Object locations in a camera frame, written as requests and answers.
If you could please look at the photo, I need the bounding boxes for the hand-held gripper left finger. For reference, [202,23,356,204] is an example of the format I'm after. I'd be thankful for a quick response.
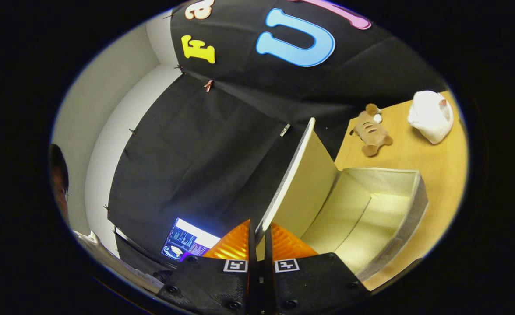
[157,219,259,315]

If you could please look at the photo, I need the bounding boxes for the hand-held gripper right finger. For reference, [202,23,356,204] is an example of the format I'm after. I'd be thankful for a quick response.
[259,222,370,315]

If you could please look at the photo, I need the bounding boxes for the grey fabric storage box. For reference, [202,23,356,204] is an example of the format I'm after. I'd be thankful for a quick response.
[255,117,429,283]

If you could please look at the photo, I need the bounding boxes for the computer screen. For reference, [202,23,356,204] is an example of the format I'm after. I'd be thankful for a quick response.
[161,217,221,263]

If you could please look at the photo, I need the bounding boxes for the black backdrop cloth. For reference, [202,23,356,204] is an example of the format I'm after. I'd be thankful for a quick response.
[106,0,450,280]

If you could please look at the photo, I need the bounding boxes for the brown striped plush toy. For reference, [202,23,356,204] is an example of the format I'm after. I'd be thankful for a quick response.
[349,103,394,158]

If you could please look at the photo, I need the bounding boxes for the row of black clips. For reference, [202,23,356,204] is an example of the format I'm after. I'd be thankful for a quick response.
[103,13,186,235]

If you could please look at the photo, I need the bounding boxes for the white plush toy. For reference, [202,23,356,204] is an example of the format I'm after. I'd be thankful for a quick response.
[407,90,455,145]

